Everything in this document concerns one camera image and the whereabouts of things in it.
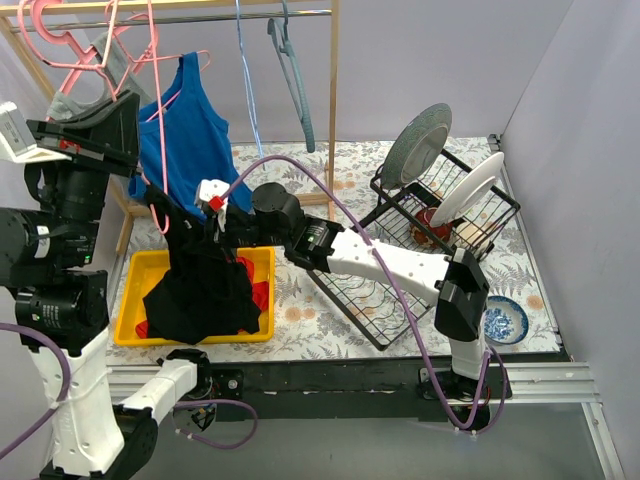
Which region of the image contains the red tank top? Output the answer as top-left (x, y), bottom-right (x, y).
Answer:
top-left (134, 257), bottom-right (270, 339)

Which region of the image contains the blue tank top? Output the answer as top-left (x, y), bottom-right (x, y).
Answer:
top-left (128, 52), bottom-right (239, 220)

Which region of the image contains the thin pink hanger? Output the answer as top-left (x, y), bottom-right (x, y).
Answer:
top-left (137, 0), bottom-right (174, 235)
top-left (64, 0), bottom-right (211, 101)

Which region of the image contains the light blue hanger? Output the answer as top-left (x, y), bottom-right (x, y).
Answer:
top-left (235, 0), bottom-right (264, 158)

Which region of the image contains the grey-blue hanger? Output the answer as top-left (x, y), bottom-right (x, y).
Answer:
top-left (267, 0), bottom-right (316, 153)

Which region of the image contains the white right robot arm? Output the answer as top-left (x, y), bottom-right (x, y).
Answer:
top-left (195, 180), bottom-right (489, 398)

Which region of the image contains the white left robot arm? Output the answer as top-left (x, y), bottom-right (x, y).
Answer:
top-left (1, 90), bottom-right (213, 479)

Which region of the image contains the grey tank top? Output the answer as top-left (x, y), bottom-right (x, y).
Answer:
top-left (46, 40), bottom-right (153, 121)

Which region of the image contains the thick pink hanger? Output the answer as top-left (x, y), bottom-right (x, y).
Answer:
top-left (16, 1), bottom-right (119, 120)

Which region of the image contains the yellow plastic tray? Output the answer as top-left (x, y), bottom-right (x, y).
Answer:
top-left (113, 247), bottom-right (276, 347)

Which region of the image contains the wooden clothes rack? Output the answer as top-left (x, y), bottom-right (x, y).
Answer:
top-left (1, 0), bottom-right (340, 256)

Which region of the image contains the grey patterned plate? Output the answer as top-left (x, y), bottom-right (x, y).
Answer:
top-left (380, 103), bottom-right (452, 190)

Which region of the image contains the red bowl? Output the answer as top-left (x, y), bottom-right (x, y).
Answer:
top-left (409, 207), bottom-right (453, 249)

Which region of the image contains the cream bowl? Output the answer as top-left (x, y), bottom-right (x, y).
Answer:
top-left (447, 219), bottom-right (495, 261)

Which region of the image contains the white plate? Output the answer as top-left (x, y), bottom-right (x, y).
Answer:
top-left (431, 152), bottom-right (504, 226)

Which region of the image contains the blue white porcelain bowl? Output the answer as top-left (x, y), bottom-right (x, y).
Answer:
top-left (484, 295), bottom-right (529, 345)

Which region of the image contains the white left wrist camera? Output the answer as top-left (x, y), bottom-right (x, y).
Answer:
top-left (0, 102), bottom-right (70, 165)

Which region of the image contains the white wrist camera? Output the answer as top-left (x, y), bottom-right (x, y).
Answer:
top-left (194, 179), bottom-right (230, 213)
top-left (0, 102), bottom-right (70, 165)

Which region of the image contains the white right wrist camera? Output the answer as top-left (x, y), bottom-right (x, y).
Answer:
top-left (194, 179), bottom-right (230, 213)

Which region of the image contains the black wire dish rack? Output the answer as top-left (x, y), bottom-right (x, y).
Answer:
top-left (309, 150), bottom-right (520, 351)

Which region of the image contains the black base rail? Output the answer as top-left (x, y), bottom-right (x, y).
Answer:
top-left (154, 355), bottom-right (514, 434)

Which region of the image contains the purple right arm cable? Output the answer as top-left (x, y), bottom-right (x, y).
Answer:
top-left (222, 154), bottom-right (510, 435)

